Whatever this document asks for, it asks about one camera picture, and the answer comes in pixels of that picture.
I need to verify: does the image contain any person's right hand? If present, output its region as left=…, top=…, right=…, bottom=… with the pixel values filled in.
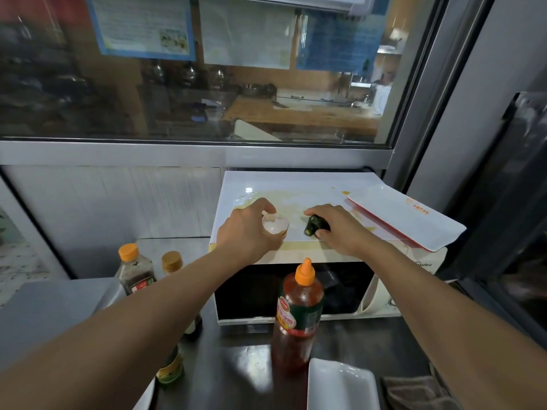
left=304, top=204, right=379, bottom=257

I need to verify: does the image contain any person's left hand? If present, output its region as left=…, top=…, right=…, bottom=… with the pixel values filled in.
left=216, top=198, right=290, bottom=266

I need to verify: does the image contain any dark green vegetable piece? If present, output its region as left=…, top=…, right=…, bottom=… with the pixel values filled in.
left=304, top=214, right=331, bottom=238

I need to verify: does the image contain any white eggshell half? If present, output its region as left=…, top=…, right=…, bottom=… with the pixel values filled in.
left=262, top=212, right=290, bottom=235

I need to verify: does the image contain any person's left forearm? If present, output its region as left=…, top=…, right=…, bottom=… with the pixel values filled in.
left=0, top=247, right=283, bottom=410

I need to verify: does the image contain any person's right forearm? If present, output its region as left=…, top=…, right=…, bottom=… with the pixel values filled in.
left=346, top=239, right=547, bottom=410

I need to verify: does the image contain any white microwave oven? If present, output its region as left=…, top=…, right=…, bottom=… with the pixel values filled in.
left=209, top=171, right=448, bottom=327

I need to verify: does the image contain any white rectangular plate red rim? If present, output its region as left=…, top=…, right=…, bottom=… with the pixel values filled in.
left=347, top=184, right=467, bottom=253

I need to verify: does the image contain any red chili sauce bottle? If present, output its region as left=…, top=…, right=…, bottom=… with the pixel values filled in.
left=271, top=258, right=325, bottom=373

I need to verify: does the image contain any dark sauce bottle gold cap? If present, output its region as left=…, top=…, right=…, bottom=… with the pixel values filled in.
left=161, top=251, right=204, bottom=341

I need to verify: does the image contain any wooden counter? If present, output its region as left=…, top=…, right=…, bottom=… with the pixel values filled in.
left=223, top=96, right=382, bottom=138

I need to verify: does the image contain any dark sauce bottle orange cap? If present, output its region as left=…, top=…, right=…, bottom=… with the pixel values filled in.
left=117, top=243, right=185, bottom=386

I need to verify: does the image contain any white rectangular dish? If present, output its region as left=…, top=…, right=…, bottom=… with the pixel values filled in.
left=306, top=358, right=381, bottom=410

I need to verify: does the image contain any brown cloth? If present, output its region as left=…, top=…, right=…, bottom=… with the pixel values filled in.
left=380, top=366, right=463, bottom=410

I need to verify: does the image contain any black plastic covered appliance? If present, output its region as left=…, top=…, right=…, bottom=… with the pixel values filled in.
left=451, top=91, right=547, bottom=350

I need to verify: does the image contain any white paper notice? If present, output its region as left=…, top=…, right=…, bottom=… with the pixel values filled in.
left=198, top=0, right=298, bottom=70

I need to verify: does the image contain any grey metal cabinet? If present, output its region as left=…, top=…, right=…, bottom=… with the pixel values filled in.
left=0, top=277, right=125, bottom=374

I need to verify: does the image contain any blue bordered paper notice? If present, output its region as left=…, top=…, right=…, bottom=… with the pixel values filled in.
left=85, top=0, right=197, bottom=63

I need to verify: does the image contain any glass window metal frame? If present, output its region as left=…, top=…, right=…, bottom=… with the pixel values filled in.
left=0, top=0, right=496, bottom=192

